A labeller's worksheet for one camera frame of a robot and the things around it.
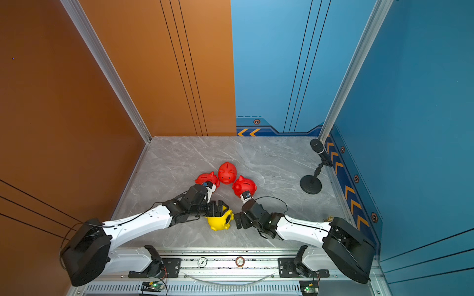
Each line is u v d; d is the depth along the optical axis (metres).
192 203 0.64
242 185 0.88
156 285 0.71
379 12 0.70
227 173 0.94
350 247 0.45
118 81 0.92
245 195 0.76
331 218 0.81
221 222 0.77
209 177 0.89
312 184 0.96
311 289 0.71
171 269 0.74
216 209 0.74
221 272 0.73
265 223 0.63
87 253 0.41
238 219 0.76
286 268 0.72
